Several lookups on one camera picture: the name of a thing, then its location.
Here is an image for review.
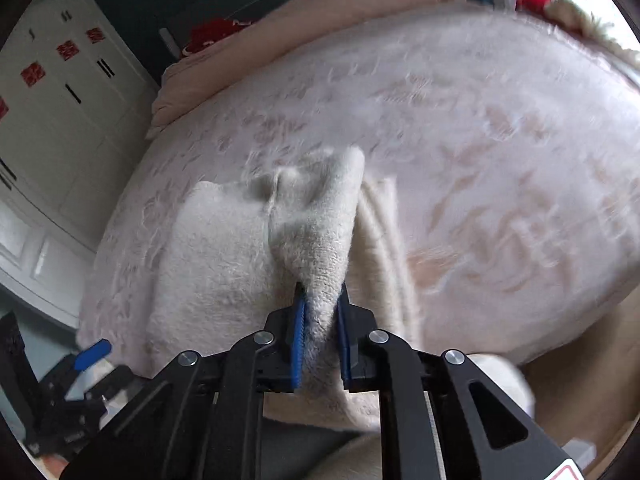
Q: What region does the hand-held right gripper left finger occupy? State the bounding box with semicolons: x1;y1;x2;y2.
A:
60;282;307;480

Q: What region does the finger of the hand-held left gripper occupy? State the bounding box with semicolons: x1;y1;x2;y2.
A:
74;338;112;371

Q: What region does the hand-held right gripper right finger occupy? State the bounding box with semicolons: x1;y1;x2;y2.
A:
337;282;586;480

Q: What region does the white sweater with black hearts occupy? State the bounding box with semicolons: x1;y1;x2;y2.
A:
147;145;537;436

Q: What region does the grey bed footboard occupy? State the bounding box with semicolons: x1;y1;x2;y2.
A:
260;417;383;480

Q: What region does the white wardrobe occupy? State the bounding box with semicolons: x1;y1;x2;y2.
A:
0;0;161;331

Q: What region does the pink butterfly bed blanket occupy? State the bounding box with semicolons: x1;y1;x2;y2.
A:
77;0;640;368

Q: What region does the red pillow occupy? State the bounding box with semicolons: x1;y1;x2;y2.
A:
181;18;257;57

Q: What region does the pink duvet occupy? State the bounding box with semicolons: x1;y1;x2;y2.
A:
145;0;471;141

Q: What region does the white fluffy cloth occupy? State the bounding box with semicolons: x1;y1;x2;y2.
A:
544;0;640;66

